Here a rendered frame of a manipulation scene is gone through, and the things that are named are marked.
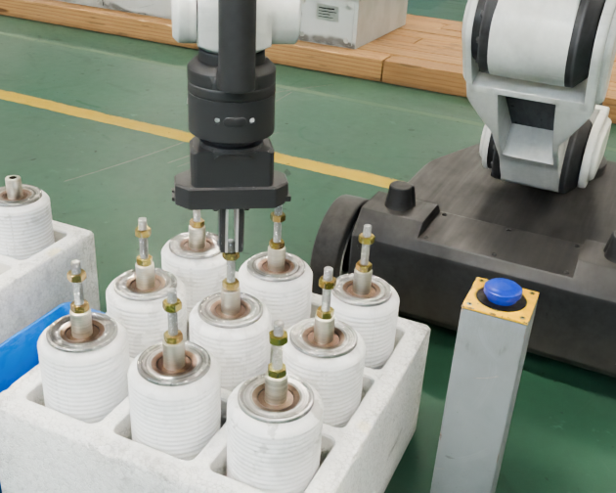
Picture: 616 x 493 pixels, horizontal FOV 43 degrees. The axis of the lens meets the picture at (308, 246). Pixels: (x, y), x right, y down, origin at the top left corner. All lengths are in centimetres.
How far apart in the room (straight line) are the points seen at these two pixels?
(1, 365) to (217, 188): 46
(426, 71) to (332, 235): 153
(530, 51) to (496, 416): 48
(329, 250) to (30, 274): 46
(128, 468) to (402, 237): 61
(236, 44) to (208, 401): 36
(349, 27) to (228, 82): 218
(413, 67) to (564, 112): 161
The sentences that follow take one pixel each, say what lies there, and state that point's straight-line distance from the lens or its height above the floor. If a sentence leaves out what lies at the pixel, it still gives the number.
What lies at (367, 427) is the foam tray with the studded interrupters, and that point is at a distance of 86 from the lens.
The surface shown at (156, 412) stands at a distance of 80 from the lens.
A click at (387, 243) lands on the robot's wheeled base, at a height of 18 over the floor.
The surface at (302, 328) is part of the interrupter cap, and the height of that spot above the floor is 25.
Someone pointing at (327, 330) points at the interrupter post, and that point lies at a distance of 84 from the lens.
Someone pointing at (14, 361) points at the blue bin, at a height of 9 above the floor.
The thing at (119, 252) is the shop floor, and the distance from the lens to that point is 157.
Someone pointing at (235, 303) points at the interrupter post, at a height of 27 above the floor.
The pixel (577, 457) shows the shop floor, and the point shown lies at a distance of 117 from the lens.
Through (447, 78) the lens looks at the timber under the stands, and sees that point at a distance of 272.
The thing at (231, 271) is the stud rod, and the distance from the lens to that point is 87.
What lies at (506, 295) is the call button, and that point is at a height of 33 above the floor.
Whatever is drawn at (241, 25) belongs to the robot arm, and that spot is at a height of 59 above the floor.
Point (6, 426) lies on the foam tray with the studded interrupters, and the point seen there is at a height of 16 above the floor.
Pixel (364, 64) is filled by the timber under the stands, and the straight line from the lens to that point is 281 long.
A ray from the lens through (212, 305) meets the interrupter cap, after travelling 91.
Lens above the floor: 74
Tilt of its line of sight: 28 degrees down
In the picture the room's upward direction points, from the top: 3 degrees clockwise
